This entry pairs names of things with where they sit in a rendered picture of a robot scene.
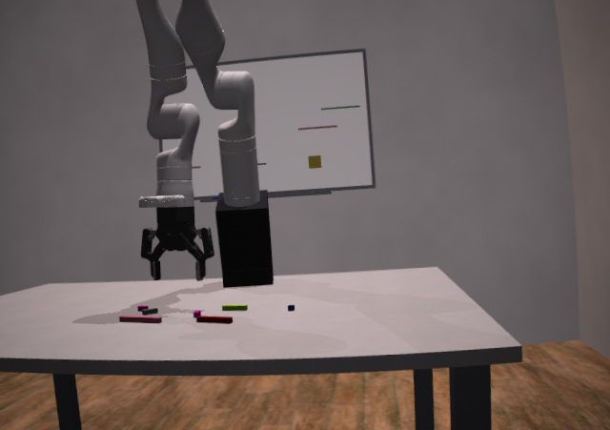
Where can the lime green rod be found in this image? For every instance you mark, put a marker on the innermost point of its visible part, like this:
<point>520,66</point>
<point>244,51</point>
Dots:
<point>234,308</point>

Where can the pink rod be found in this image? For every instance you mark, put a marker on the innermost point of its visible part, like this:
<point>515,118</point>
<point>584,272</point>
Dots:
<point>140,319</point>

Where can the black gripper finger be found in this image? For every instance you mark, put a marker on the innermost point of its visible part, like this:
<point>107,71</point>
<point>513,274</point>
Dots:
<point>146,250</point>
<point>206,236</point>

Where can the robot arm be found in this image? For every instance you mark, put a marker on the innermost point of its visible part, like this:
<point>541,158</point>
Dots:
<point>203,39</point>

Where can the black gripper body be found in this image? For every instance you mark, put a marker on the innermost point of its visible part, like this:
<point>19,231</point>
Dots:
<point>184,216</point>

